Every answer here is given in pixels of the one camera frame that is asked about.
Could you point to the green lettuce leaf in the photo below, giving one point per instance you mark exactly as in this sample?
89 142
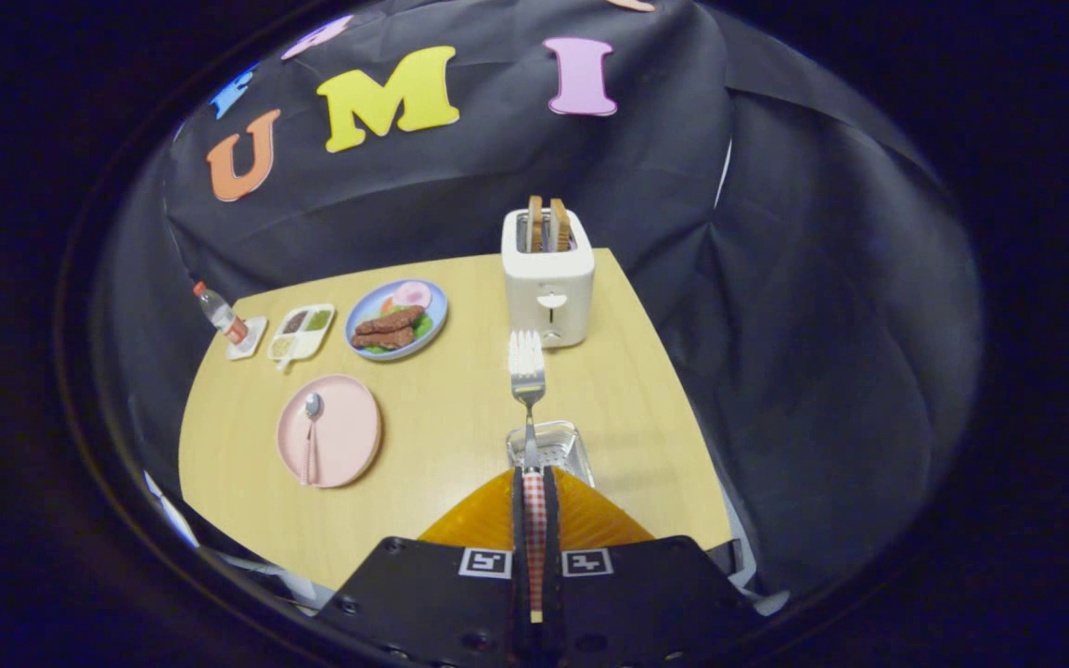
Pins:
423 327

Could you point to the white divided bean tray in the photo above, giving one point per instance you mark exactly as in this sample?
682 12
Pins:
304 341

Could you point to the clear water bottle red cap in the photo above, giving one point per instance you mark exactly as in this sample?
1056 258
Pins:
219 313

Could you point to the pink plate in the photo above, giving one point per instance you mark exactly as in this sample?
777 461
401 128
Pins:
349 436

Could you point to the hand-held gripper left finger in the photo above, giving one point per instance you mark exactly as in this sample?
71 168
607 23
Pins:
521 557

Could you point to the white toaster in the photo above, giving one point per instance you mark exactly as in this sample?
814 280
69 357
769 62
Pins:
548 278

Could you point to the pink ham slice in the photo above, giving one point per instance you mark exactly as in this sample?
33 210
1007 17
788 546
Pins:
412 295

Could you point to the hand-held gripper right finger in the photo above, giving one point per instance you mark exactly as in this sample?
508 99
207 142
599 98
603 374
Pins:
550 557

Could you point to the white square coaster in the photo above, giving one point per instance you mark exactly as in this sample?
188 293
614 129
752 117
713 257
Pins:
254 341

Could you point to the blue plate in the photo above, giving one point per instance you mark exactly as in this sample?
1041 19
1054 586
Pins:
366 311

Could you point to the brown meat strip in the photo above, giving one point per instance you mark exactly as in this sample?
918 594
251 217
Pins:
384 338
391 321

